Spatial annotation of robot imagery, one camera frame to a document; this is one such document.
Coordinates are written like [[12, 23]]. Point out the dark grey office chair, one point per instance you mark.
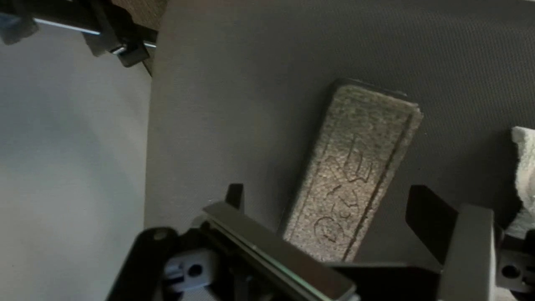
[[239, 100]]

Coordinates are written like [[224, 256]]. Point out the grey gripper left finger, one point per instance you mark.
[[278, 252]]

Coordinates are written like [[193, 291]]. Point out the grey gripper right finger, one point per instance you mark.
[[468, 251]]

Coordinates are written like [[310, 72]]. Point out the grey felt board duster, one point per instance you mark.
[[351, 167]]

